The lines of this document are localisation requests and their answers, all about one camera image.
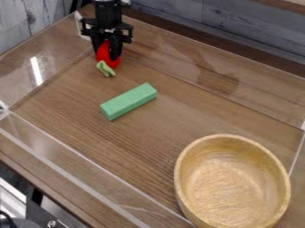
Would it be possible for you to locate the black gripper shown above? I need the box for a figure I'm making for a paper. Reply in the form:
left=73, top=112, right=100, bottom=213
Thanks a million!
left=80, top=0, right=134, bottom=61

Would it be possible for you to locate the red plush radish toy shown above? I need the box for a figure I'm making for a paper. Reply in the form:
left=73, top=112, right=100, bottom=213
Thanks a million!
left=95, top=40, right=120, bottom=77

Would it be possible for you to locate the green rectangular block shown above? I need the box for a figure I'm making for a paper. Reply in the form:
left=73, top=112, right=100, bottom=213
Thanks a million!
left=100, top=83, right=158, bottom=121

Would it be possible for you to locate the wooden bowl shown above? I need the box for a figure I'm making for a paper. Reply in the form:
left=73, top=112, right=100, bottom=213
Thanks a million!
left=174, top=134, right=290, bottom=228

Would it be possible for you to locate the clear acrylic tray wall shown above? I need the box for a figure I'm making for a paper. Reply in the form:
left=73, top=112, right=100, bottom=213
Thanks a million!
left=0, top=17, right=305, bottom=228

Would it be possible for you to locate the black table leg bracket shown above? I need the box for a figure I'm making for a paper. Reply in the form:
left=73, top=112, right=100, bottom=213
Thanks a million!
left=26, top=188, right=68, bottom=228

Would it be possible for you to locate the black cable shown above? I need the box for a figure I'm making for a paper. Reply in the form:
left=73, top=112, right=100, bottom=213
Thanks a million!
left=0, top=208, right=21, bottom=228

